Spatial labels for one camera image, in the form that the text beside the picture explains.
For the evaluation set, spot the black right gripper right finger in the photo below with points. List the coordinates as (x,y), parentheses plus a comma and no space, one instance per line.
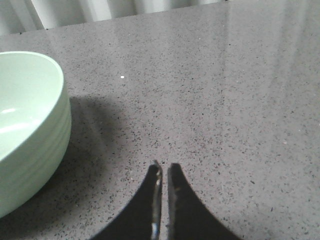
(189,219)

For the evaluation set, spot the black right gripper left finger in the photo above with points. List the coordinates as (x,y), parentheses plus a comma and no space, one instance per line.
(141,217)

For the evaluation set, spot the white pleated curtain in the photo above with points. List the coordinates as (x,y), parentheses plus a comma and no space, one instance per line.
(19,16)

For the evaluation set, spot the green ribbed bowl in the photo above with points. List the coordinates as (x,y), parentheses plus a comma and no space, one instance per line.
(35,125)

